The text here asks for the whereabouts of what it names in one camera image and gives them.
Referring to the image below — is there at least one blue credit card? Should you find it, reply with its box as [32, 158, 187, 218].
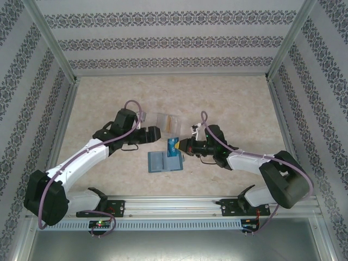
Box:
[166, 138, 179, 158]

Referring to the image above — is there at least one clear acrylic card box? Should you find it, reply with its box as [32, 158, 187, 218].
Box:
[157, 113, 182, 136]

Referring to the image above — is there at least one blue leather card holder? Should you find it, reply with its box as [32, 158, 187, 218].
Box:
[147, 151, 185, 173]

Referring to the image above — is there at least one controller board with green light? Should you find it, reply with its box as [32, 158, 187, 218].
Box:
[89, 220, 113, 228]

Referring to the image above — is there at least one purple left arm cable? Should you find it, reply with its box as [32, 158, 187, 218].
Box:
[37, 99, 144, 239]

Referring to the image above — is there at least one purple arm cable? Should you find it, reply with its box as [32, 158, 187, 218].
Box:
[200, 110, 314, 237]
[37, 99, 144, 239]

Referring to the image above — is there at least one thin black right gripper cable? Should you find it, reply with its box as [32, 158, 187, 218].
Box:
[200, 154, 217, 165]

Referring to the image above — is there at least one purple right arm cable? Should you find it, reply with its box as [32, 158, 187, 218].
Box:
[200, 110, 314, 237]

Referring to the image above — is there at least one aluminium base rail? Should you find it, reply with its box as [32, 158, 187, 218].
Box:
[27, 195, 319, 218]

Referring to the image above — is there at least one aluminium side rail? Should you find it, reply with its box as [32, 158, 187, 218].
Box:
[37, 77, 81, 197]
[268, 78, 319, 202]

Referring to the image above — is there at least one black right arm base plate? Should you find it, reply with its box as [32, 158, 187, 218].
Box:
[219, 198, 271, 218]

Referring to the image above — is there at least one grey slotted cable duct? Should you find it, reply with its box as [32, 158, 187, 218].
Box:
[36, 219, 243, 231]

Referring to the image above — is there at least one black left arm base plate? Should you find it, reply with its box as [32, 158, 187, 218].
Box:
[77, 200, 126, 218]

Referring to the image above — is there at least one aluminium frame post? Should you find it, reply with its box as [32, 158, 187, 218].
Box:
[265, 0, 319, 82]
[26, 0, 78, 84]

